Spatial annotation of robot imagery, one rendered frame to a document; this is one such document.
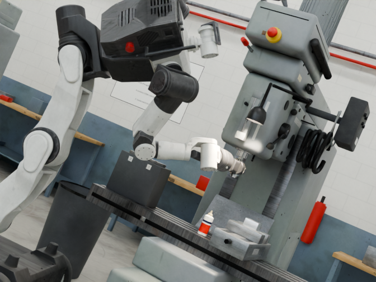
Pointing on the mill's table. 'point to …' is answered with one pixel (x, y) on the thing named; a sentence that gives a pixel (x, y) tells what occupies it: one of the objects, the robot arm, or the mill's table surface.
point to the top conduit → (320, 58)
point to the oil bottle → (206, 224)
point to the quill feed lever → (280, 135)
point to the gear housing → (278, 68)
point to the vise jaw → (245, 231)
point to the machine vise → (240, 245)
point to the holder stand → (139, 179)
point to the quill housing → (272, 120)
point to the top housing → (288, 34)
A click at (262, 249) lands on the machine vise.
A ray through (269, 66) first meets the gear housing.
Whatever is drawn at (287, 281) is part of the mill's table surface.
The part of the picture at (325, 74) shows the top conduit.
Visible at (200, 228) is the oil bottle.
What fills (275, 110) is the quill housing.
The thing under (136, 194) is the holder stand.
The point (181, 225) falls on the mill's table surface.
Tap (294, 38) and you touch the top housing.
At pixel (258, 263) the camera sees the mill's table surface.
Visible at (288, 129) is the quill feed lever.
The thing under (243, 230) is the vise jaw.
